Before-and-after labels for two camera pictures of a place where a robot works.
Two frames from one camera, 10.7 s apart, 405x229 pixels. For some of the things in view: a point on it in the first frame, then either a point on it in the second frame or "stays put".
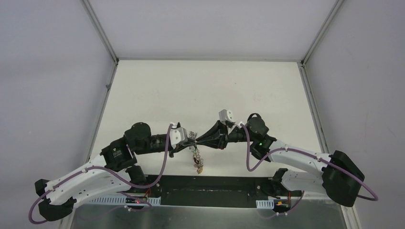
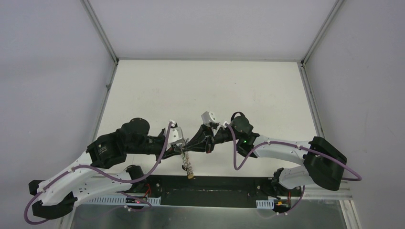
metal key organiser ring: x=197 y=161 to x=186 y=162
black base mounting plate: x=211 y=191 stays put
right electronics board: x=282 y=205 stays put
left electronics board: x=132 y=200 stays put
